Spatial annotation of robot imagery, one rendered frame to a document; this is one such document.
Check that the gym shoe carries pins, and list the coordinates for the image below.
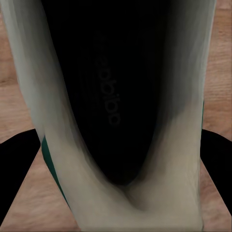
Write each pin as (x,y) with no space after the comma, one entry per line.
(114,89)

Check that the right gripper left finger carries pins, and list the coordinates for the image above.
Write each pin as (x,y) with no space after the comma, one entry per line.
(16,157)

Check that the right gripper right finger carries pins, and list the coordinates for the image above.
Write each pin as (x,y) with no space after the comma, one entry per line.
(216,154)

